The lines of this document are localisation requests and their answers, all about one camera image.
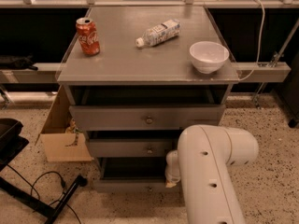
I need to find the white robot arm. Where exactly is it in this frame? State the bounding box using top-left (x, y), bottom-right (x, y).
top-left (165, 125), bottom-right (259, 224)

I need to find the grey drawer cabinet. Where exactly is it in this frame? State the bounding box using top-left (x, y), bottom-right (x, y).
top-left (55, 5), bottom-right (240, 185)

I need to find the black stand base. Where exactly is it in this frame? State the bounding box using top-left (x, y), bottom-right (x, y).
top-left (0, 175), bottom-right (87, 224)

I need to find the grey bottom drawer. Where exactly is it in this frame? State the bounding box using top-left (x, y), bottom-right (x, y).
top-left (93, 157), bottom-right (180, 193)

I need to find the white bowl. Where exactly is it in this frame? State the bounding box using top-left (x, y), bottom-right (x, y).
top-left (189, 41), bottom-right (229, 74)

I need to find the grey middle drawer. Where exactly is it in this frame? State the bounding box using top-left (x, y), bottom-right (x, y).
top-left (87, 139), bottom-right (175, 158)

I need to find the red coca-cola can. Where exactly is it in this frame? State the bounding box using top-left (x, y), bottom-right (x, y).
top-left (76, 17), bottom-right (100, 55)

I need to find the black case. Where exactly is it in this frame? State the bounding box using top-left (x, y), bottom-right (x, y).
top-left (0, 119), bottom-right (29, 172)

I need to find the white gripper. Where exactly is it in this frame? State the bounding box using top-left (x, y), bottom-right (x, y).
top-left (164, 150), bottom-right (180, 189)

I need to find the black bag on shelf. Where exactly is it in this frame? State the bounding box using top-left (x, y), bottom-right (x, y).
top-left (0, 55), bottom-right (38, 71)

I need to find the white cable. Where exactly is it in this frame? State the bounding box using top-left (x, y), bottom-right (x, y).
top-left (236, 0), bottom-right (265, 82)

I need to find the grey top drawer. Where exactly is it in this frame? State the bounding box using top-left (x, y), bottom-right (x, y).
top-left (69, 105), bottom-right (225, 131)

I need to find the cardboard box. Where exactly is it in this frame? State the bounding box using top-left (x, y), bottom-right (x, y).
top-left (39, 87), bottom-right (93, 162)

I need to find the clear plastic water bottle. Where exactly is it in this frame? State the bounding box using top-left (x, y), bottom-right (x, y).
top-left (135, 19), bottom-right (180, 48)

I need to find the grey drawer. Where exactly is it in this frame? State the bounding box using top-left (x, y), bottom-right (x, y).
top-left (87, 139), bottom-right (175, 158)
top-left (69, 105), bottom-right (225, 131)
top-left (93, 157), bottom-right (180, 193)

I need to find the black floor cable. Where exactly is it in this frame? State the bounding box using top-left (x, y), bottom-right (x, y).
top-left (6, 163), bottom-right (82, 224)

